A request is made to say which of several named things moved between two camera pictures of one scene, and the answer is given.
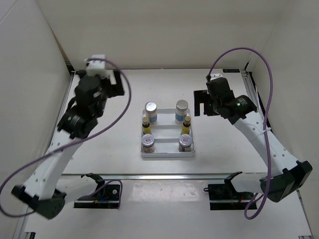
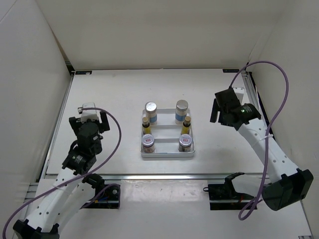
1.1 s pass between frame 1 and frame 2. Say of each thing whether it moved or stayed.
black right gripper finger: moved
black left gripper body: moved
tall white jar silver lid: stayed
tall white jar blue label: stayed
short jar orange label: stayed
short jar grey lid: stayed
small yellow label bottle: stayed
